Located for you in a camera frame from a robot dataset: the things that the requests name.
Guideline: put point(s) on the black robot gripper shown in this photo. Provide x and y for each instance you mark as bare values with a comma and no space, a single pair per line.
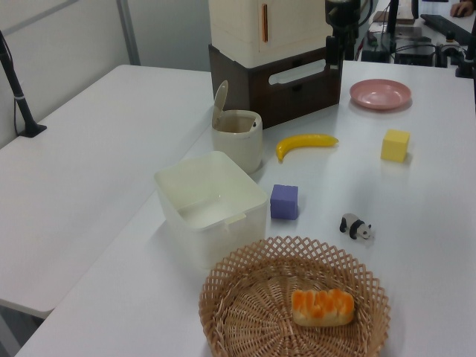
342,16

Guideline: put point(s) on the beige dustbin flip lid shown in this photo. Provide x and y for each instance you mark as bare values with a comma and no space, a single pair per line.
220,100

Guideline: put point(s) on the cream round dustbin body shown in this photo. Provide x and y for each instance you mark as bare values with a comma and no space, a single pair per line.
238,148

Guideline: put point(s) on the person's hand on mouse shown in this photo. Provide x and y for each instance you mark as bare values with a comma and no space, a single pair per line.
464,9

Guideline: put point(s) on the pink plastic plate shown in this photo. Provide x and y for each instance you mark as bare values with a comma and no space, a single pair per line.
380,94

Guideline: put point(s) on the dark brown drawer box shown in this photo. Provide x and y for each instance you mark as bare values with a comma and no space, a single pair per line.
290,96

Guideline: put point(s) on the black electronics box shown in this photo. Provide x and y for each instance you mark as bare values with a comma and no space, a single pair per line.
414,56

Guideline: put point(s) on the yellow toy banana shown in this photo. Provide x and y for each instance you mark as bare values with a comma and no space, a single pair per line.
305,142

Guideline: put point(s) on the yellow foam cube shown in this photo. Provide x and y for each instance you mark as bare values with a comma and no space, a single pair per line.
395,145

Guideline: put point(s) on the black keyboard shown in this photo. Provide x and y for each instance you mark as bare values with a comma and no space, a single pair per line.
446,25

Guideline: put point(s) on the black clamp stand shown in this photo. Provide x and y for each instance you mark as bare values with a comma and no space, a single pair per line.
466,65

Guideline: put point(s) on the purple foam cube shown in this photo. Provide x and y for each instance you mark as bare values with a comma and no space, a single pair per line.
284,202

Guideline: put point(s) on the small panda figurine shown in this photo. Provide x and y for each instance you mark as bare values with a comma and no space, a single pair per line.
355,226

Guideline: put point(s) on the white plastic storage box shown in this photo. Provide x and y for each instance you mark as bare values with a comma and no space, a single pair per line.
208,186

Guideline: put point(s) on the orange glazed toy bread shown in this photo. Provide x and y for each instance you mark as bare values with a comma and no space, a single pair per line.
321,308

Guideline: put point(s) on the woven wicker basket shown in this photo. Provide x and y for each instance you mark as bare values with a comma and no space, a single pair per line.
253,316

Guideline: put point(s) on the grey partition post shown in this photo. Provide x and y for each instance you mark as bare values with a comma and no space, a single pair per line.
129,29

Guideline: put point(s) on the black camera stand pole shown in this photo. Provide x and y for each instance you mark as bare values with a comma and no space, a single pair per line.
20,100

